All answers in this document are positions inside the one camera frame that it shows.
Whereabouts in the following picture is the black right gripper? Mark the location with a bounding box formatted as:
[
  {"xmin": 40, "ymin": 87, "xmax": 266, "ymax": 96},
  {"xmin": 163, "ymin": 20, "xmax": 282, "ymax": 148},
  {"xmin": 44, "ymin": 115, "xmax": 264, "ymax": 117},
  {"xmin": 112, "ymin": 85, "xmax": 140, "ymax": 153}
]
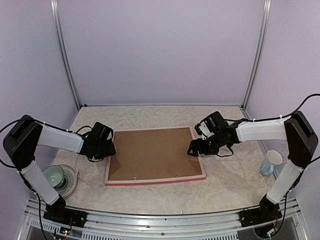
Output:
[{"xmin": 187, "ymin": 131, "xmax": 224, "ymax": 157}]

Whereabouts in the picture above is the brown cardboard backing board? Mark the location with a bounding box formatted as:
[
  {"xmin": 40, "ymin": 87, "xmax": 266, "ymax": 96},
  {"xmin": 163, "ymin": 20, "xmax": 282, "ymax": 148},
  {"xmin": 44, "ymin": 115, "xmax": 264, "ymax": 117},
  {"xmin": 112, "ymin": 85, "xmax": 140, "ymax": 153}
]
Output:
[{"xmin": 107, "ymin": 127, "xmax": 204, "ymax": 181}]

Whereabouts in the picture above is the pink wooden picture frame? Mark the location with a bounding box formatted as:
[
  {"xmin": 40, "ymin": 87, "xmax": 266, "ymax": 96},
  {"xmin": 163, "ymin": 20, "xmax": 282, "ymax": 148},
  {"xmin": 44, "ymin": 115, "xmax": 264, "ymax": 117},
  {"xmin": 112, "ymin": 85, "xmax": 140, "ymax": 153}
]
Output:
[{"xmin": 104, "ymin": 126, "xmax": 208, "ymax": 187}]

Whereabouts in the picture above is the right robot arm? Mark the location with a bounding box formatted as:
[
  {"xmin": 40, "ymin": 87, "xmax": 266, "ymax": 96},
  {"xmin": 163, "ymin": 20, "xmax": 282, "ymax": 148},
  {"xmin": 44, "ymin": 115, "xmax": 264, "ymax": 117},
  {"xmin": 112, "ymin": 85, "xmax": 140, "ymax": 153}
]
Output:
[{"xmin": 187, "ymin": 110, "xmax": 319, "ymax": 227}]

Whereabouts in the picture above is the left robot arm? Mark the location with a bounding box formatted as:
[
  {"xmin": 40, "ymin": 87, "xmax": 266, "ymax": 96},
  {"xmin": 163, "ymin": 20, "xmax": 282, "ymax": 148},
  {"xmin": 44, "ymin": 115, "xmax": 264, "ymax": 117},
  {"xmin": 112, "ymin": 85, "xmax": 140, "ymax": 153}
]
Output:
[{"xmin": 1, "ymin": 114, "xmax": 116, "ymax": 223}]

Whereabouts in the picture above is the green ceramic bowl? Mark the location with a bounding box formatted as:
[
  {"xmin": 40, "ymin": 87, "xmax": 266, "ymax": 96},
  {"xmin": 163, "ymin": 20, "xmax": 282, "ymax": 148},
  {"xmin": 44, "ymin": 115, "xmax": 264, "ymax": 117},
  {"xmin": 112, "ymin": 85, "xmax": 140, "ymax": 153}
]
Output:
[{"xmin": 43, "ymin": 165, "xmax": 65, "ymax": 188}]

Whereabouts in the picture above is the light blue ceramic mug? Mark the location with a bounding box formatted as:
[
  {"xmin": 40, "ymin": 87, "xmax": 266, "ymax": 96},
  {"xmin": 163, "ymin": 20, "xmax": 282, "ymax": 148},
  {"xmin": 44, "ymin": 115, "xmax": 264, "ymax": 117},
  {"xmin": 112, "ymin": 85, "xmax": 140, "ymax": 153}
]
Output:
[{"xmin": 260, "ymin": 150, "xmax": 283, "ymax": 177}]

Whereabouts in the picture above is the aluminium front rail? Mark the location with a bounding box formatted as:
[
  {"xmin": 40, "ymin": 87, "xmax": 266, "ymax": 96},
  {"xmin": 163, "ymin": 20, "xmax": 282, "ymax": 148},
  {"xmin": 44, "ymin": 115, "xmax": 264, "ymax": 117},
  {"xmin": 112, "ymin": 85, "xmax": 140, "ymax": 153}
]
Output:
[{"xmin": 17, "ymin": 198, "xmax": 308, "ymax": 240}]

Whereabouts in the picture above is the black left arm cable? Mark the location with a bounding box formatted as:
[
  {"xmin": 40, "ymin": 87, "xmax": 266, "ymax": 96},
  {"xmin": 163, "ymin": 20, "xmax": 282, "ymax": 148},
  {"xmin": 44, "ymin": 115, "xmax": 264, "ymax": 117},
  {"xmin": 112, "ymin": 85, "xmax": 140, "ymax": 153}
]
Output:
[{"xmin": 0, "ymin": 118, "xmax": 96, "ymax": 168}]

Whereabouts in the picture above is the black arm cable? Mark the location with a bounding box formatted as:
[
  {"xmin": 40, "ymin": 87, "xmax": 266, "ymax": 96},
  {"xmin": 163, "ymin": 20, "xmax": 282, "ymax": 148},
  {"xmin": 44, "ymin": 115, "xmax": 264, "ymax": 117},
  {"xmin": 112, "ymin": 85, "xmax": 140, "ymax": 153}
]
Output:
[
  {"xmin": 0, "ymin": 118, "xmax": 96, "ymax": 168},
  {"xmin": 219, "ymin": 93, "xmax": 320, "ymax": 163}
]

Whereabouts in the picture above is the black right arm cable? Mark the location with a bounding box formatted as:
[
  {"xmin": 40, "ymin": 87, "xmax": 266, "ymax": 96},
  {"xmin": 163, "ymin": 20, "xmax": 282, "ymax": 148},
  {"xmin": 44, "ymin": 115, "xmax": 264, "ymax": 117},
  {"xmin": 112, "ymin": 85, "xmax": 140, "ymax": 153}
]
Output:
[{"xmin": 219, "ymin": 93, "xmax": 320, "ymax": 163}]

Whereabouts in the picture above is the left aluminium corner post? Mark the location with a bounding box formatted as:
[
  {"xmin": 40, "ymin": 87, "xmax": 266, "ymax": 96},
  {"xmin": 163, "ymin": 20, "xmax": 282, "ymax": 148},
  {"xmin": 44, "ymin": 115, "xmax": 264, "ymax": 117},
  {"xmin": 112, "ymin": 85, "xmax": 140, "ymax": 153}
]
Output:
[{"xmin": 50, "ymin": 0, "xmax": 82, "ymax": 111}]

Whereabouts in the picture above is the aluminium corner post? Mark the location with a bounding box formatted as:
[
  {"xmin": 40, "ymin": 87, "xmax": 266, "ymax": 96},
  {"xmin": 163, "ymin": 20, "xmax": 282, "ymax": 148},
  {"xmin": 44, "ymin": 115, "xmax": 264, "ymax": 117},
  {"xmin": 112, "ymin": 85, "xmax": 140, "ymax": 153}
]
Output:
[
  {"xmin": 50, "ymin": 0, "xmax": 82, "ymax": 111},
  {"xmin": 241, "ymin": 0, "xmax": 272, "ymax": 111}
]

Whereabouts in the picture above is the right aluminium corner post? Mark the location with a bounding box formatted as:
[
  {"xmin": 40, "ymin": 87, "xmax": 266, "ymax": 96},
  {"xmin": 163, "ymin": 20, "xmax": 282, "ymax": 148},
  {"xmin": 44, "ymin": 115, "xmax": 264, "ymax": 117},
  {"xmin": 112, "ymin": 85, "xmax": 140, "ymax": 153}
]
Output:
[{"xmin": 241, "ymin": 0, "xmax": 272, "ymax": 111}]

